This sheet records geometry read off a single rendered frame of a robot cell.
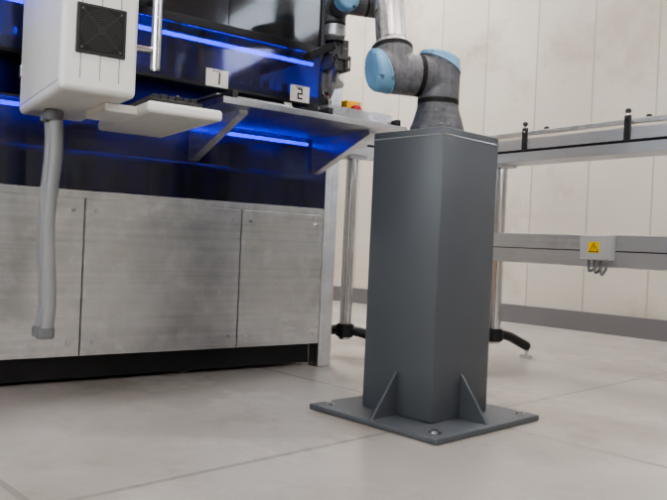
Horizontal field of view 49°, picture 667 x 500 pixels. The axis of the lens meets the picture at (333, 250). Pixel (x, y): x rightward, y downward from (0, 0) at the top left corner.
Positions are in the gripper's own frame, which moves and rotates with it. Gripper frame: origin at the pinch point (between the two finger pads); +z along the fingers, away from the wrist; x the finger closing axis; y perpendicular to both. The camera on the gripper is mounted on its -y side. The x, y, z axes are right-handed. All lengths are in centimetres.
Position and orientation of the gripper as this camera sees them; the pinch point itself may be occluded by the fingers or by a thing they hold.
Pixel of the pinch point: (327, 93)
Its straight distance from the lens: 267.0
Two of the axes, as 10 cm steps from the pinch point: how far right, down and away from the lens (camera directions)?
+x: -5.8, -0.4, 8.1
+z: -0.5, 10.0, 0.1
